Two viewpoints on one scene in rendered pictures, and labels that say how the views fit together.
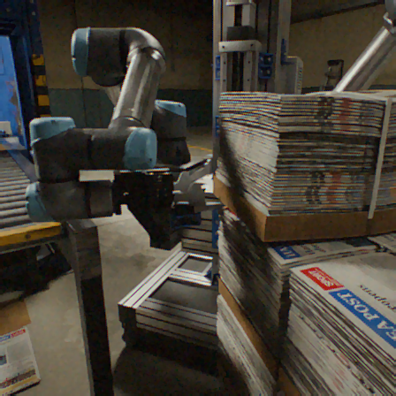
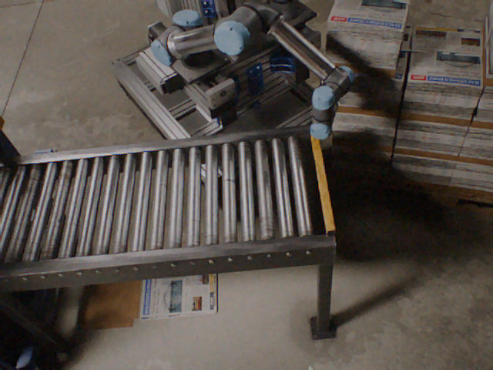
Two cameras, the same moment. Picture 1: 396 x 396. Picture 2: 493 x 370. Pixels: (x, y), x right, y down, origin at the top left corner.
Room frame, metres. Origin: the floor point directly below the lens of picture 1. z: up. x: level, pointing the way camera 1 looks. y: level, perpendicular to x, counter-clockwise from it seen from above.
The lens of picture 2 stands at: (0.02, 1.41, 2.23)
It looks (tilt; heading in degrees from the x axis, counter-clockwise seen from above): 53 degrees down; 312
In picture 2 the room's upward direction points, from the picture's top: 11 degrees counter-clockwise
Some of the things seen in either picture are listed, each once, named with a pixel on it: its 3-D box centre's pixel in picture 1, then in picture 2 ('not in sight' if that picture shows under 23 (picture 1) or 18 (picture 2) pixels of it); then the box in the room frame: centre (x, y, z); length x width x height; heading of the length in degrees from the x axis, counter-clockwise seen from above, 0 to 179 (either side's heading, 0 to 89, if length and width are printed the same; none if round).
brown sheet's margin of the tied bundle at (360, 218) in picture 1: (320, 199); not in sight; (0.65, -0.25, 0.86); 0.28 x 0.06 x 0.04; 15
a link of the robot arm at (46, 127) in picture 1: (64, 148); (325, 100); (0.60, 0.25, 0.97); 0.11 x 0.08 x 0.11; 89
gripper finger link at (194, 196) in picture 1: (196, 196); not in sight; (0.62, 0.01, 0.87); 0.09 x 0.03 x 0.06; 79
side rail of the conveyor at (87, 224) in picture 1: (35, 186); (151, 155); (1.19, 0.63, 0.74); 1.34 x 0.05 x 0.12; 35
